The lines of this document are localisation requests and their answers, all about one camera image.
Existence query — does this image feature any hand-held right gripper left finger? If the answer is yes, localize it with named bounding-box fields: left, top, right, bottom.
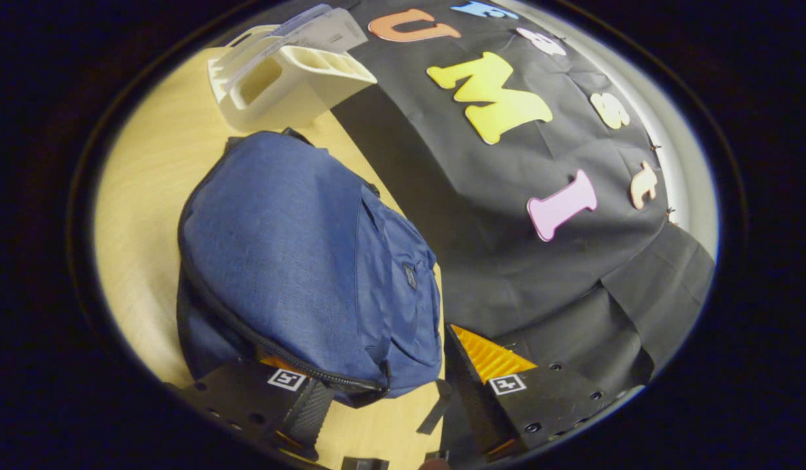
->
left=165, top=356, right=335, bottom=461

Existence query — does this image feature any black backdrop cloth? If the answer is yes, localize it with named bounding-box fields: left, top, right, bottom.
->
left=331, top=0, right=717, bottom=451

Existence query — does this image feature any white plastic bookshelf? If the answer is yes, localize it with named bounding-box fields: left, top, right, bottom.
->
left=207, top=25, right=378, bottom=133

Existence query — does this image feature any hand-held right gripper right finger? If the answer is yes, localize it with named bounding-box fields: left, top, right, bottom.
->
left=442, top=323, right=645, bottom=458

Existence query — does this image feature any blue schoolbag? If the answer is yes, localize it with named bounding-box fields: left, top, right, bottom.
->
left=176, top=129, right=453, bottom=436

